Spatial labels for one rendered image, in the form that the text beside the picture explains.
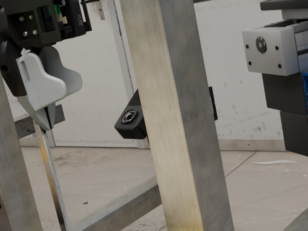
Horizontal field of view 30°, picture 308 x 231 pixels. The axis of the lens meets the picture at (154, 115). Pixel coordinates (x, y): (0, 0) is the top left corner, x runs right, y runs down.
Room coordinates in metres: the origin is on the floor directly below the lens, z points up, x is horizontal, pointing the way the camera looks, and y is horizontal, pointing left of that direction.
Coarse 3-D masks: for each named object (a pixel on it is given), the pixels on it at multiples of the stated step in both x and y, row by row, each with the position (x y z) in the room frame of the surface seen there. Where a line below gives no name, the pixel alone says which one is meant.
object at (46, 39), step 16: (0, 0) 0.61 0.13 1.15; (16, 0) 0.60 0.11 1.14; (32, 0) 0.59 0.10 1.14; (48, 0) 0.58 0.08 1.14; (64, 0) 0.62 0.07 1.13; (0, 16) 0.61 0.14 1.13; (16, 16) 0.61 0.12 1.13; (32, 16) 0.60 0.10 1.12; (48, 16) 0.60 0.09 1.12; (64, 16) 0.62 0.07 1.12; (80, 16) 0.64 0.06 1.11; (16, 32) 0.62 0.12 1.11; (32, 32) 0.61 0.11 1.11; (48, 32) 0.59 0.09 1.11; (64, 32) 0.61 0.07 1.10; (80, 32) 0.63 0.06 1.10; (32, 48) 0.65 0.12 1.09
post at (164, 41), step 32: (128, 0) 0.39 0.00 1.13; (160, 0) 0.37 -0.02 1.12; (192, 0) 0.39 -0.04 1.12; (128, 32) 0.39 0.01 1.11; (160, 32) 0.37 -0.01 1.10; (192, 32) 0.39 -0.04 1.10; (160, 64) 0.38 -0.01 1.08; (192, 64) 0.38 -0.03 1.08; (160, 96) 0.38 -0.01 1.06; (192, 96) 0.38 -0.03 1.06; (160, 128) 0.38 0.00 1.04; (192, 128) 0.38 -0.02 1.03; (160, 160) 0.39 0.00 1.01; (192, 160) 0.37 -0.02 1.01; (160, 192) 0.39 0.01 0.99; (192, 192) 0.37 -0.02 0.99; (224, 192) 0.39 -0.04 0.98; (192, 224) 0.38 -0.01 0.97; (224, 224) 0.39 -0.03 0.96
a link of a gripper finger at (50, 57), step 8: (48, 48) 0.65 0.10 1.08; (40, 56) 0.65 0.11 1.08; (48, 56) 0.65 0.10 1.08; (56, 56) 0.65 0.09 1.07; (48, 64) 0.65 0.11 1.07; (56, 64) 0.65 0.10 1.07; (48, 72) 0.65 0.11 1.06; (56, 72) 0.65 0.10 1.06; (64, 72) 0.65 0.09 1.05; (72, 72) 0.64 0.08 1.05; (64, 80) 0.65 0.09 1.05; (72, 80) 0.64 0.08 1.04; (80, 80) 0.64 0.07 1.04; (72, 88) 0.64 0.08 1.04; (80, 88) 0.64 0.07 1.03; (48, 112) 0.64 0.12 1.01
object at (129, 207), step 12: (156, 180) 0.78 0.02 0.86; (132, 192) 0.75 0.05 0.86; (144, 192) 0.74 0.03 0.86; (156, 192) 0.75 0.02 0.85; (108, 204) 0.72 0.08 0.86; (120, 204) 0.71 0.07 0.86; (132, 204) 0.72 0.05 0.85; (144, 204) 0.73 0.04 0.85; (156, 204) 0.75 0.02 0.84; (96, 216) 0.69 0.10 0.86; (108, 216) 0.69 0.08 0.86; (120, 216) 0.70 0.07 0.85; (132, 216) 0.72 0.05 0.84; (72, 228) 0.67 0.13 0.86; (84, 228) 0.66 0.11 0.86; (96, 228) 0.67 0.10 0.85; (108, 228) 0.68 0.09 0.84; (120, 228) 0.70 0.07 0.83
